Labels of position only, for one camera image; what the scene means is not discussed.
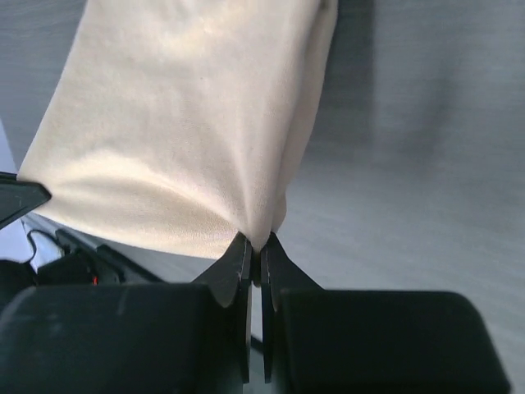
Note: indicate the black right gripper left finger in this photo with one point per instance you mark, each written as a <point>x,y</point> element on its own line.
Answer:
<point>152,337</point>

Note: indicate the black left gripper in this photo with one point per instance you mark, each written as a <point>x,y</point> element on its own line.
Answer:
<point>78,264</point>

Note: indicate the beige t shirt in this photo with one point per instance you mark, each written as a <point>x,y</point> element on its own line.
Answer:
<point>177,125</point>

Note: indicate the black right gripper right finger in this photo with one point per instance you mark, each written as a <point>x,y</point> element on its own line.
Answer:
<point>346,341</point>

